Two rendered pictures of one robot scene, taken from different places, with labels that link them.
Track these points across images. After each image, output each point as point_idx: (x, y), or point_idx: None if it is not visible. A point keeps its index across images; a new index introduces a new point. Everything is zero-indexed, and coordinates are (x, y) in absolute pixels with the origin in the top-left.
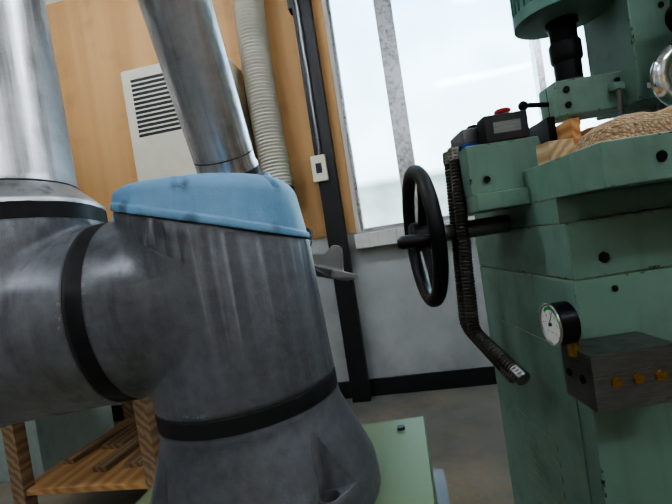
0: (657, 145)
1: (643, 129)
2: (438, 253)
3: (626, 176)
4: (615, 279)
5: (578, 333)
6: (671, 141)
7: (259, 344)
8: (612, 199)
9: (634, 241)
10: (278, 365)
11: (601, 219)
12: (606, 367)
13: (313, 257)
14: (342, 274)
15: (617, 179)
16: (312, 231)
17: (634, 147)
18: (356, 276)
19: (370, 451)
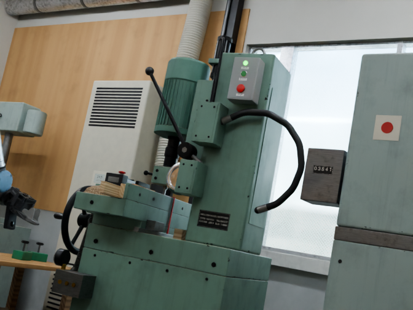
0: (92, 198)
1: (93, 191)
2: (61, 223)
3: (80, 205)
4: (96, 251)
5: (58, 260)
6: (96, 198)
7: None
8: (112, 220)
9: (108, 238)
10: None
11: (100, 226)
12: (59, 275)
13: (24, 210)
14: (30, 220)
15: (77, 205)
16: (35, 200)
17: (85, 196)
18: (36, 224)
19: None
